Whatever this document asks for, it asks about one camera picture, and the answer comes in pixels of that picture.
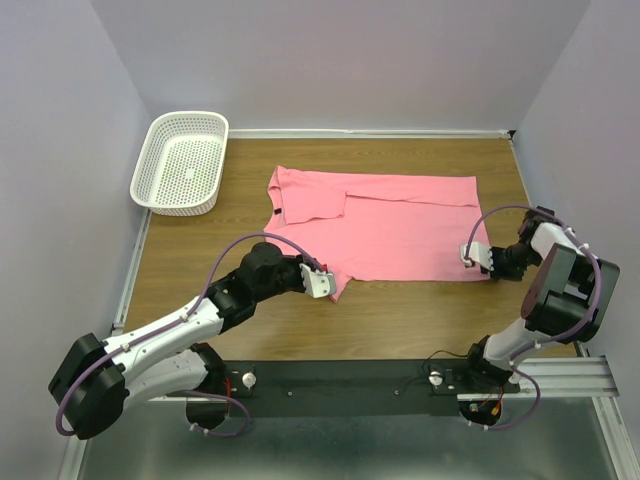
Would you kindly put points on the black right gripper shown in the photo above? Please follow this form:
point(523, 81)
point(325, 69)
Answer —
point(498, 274)

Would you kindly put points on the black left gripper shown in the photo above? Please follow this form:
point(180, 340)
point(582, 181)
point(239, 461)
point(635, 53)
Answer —
point(296, 262)

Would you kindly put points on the pink t shirt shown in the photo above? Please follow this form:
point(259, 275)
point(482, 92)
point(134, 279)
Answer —
point(371, 227)

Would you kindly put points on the white perforated plastic basket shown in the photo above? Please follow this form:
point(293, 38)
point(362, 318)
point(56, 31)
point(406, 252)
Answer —
point(180, 165)

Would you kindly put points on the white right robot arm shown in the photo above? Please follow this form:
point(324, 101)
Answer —
point(566, 302)

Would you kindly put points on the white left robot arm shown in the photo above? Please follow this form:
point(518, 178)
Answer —
point(98, 379)

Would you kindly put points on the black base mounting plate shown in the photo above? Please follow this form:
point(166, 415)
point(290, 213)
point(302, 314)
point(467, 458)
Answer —
point(437, 387)

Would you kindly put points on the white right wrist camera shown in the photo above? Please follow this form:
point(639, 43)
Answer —
point(477, 254)

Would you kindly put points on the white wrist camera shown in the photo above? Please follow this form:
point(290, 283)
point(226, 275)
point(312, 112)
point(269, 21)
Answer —
point(477, 254)
point(317, 283)

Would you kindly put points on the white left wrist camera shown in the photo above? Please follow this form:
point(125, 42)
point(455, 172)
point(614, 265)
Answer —
point(317, 283)

